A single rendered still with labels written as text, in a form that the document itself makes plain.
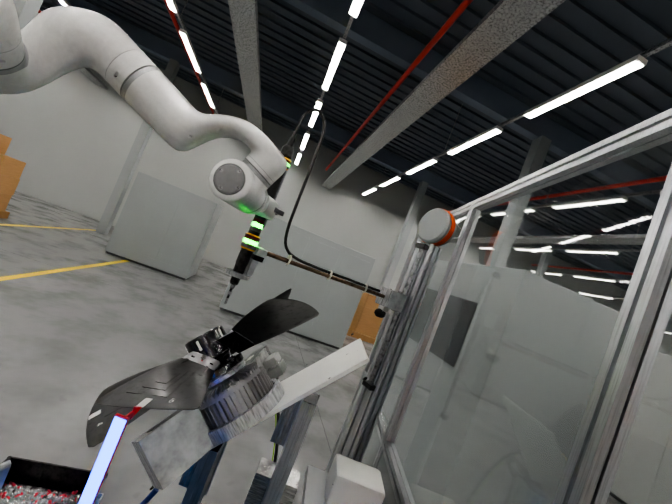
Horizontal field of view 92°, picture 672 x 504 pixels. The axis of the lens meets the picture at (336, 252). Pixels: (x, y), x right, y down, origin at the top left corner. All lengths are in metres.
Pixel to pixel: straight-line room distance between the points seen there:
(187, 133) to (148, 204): 7.78
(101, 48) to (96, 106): 14.36
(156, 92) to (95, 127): 14.22
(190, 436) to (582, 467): 0.85
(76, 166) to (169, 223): 7.07
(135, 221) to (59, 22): 7.81
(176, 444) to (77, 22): 0.92
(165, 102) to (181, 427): 0.78
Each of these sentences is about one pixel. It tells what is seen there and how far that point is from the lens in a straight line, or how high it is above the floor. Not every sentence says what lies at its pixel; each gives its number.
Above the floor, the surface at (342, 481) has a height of 0.96.
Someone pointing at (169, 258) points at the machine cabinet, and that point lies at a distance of 8.33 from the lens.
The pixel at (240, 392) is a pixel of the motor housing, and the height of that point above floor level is 1.14.
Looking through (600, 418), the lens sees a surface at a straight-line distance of 0.67.
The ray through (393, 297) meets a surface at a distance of 1.27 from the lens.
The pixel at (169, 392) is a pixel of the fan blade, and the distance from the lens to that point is 0.87.
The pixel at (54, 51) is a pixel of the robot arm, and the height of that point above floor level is 1.74.
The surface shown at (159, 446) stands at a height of 1.00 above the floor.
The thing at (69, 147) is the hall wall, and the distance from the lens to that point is 15.12.
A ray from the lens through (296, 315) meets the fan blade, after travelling 0.98.
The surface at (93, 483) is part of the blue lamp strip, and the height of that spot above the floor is 1.07.
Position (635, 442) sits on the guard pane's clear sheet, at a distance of 0.65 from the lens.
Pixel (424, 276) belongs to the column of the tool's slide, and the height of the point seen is 1.67.
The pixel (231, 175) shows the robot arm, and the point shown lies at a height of 1.66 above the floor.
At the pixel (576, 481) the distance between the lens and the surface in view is 0.69.
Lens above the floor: 1.57
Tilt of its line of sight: 3 degrees up
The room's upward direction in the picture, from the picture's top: 22 degrees clockwise
